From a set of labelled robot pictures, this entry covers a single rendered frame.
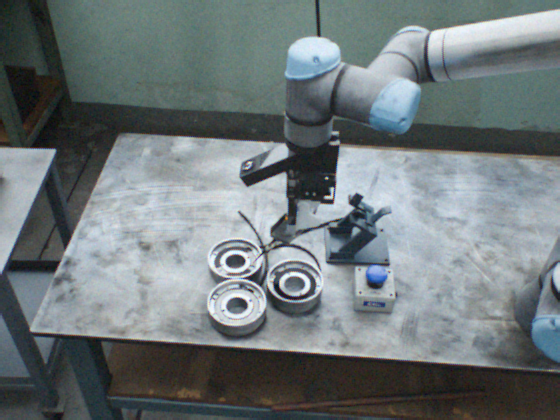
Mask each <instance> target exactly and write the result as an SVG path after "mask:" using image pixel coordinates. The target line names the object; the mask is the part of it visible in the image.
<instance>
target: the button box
mask: <svg viewBox="0 0 560 420"><path fill-rule="evenodd" d="M366 269H367V268H364V267H356V271H355V277H354V311H362V312H375V313H389V314H392V311H393V306H394V302H395V298H396V297H398V291H395V286H394V274H393V270H392V269H386V271H387V273H388V278H387V280H386V282H384V283H382V284H373V283H371V282H369V281H368V280H367V279H366V277H365V272H366Z"/></svg>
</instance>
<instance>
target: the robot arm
mask: <svg viewBox="0 0 560 420"><path fill-rule="evenodd" d="M556 67H560V10H557V11H551V12H545V13H539V14H533V15H528V16H522V17H516V18H510V19H503V20H495V21H488V22H481V23H475V24H469V25H463V26H457V27H452V28H446V29H440V30H435V31H428V30H427V29H422V28H419V27H414V26H413V27H407V28H405V29H403V30H401V31H400V32H398V33H396V34H395V35H394V36H392V37H391V38H390V39H389V40H388V42H387V43H386V45H385V47H384V48H383V50H382V51H381V52H380V53H379V55H378V56H377V57H376V58H375V59H374V60H373V62H372V63H371V64H370V65H369V66H368V68H367V69H363V68H359V67H356V66H353V65H349V64H346V63H342V62H341V57H340V50H339V47H338V46H337V45H336V44H335V43H332V42H331V41H330V40H328V39H326V38H321V37H311V38H302V39H299V40H297V41H296V42H295V43H293V44H292V45H291V46H290V48H289V50H288V57H287V69H286V71H285V78H286V87H285V112H284V135H285V143H284V144H281V145H279V146H278V147H275V148H273V149H271V150H268V151H266V152H264V153H262V154H259V155H257V156H255V157H252V158H250V159H248V160H245V161H243V162H241V164H240V170H239V178H240V180H241V181H242V182H243V183H244V185H245V186H246V187H249V186H252V185H254V184H257V183H259V182H261V181H264V180H266V179H269V178H271V177H274V176H276V175H278V174H280V173H282V172H285V173H286V199H288V200H287V231H288V233H289V234H290V236H291V237H295V233H296V231H297V230H299V229H305V228H312V227H316V226H318V225H320V223H321V218H320V217H319V216H316V215H315V214H313V213H311V212H310V208H313V207H316V206H319V205H334V201H335V193H336V184H337V175H336V173H337V166H338V157H339V149H340V141H339V131H332V125H333V116H336V117H340V118H343V119H346V120H350V121H353V122H356V123H358V124H361V125H368V126H371V127H373V128H374V129H376V130H385V131H389V132H393V133H397V134H401V133H404V132H405V131H406V130H407V129H408V128H409V127H410V125H411V123H412V121H413V119H414V117H415V115H416V112H417V109H418V105H419V101H420V96H421V89H420V86H419V85H418V84H422V83H430V82H439V81H446V80H454V79H462V78H471V77H479V76H488V75H497V74H504V73H513V72H522V71H530V70H539V69H548V68H556ZM329 141H331V142H329ZM331 188H334V189H333V198H332V199H325V197H331ZM297 211H299V213H297ZM514 313H515V317H516V320H517V322H518V324H519V325H520V327H521V328H522V329H523V331H524V332H525V333H526V334H527V335H528V336H529V337H530V338H532V339H533V342H534V344H535V346H536V347H537V348H538V349H539V350H540V351H541V352H542V353H543V354H544V355H546V356H548V357H549V358H551V359H553V360H555V361H557V362H559V363H560V230H559V235H558V237H557V239H556V241H555V243H554V245H553V248H552V250H551V254H550V255H549V257H548V259H547V261H546V263H545V265H544V267H543V269H542V271H541V273H540V275H539V276H538V277H537V278H536V279H534V280H533V281H532V282H531V283H529V284H527V285H526V286H525V287H524V288H523V289H522V290H521V291H520V293H519V295H518V297H517V299H516V300H515V304H514Z"/></svg>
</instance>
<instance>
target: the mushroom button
mask: <svg viewBox="0 0 560 420"><path fill-rule="evenodd" d="M365 277H366V279H367V280H368V281H369V282H371V283H373V284H382V283H384V282H386V280H387V278H388V273H387V271H386V269H385V268H383V267H382V266H379V265H372V266H370V267H368V268H367V269H366V272H365Z"/></svg>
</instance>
